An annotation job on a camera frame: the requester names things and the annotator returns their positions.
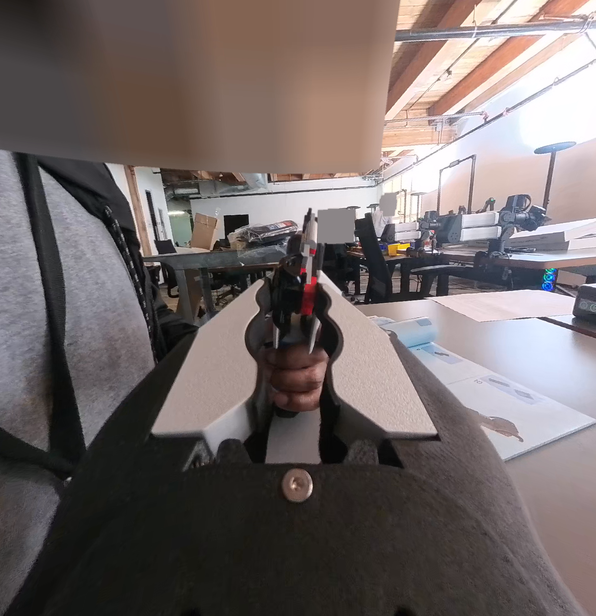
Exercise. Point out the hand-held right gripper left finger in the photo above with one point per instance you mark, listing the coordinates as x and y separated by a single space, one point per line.
206 380

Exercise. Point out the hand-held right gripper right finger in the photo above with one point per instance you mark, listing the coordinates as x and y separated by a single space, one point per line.
379 380

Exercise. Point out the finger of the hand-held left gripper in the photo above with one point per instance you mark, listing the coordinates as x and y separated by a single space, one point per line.
280 332
314 332

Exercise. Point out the grey red brick model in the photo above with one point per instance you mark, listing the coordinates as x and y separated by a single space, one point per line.
308 288

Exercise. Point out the person's left forearm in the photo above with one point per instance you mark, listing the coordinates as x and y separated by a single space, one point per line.
175 332

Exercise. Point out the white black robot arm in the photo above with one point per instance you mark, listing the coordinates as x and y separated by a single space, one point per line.
480 226
406 232

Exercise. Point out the wooden robot desk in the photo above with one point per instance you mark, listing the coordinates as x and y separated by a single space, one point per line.
543 260

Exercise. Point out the grey adjoining desk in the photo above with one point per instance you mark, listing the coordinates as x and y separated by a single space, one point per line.
581 327

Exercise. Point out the plastic wrapped bundle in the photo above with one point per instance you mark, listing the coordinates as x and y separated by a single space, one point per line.
264 236

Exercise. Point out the black office chair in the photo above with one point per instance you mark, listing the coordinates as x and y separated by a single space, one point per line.
375 264

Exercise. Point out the cardboard box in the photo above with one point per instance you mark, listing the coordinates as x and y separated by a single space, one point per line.
204 231

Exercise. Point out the white paper sheet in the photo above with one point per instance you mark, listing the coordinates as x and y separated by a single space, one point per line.
500 305

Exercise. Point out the brick instruction booklet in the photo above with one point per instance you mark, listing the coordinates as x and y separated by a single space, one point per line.
519 414

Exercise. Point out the lit computer tower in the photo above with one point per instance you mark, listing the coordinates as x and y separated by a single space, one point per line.
550 281

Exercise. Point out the stack of white flat boxes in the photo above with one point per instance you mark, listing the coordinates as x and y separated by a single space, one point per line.
557 238

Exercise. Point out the black floor lamp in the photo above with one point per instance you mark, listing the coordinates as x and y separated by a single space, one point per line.
555 147

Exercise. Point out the black wall screen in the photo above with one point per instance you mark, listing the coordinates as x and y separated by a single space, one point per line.
236 226

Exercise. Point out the black frame stand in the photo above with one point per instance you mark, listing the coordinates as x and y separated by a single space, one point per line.
456 162

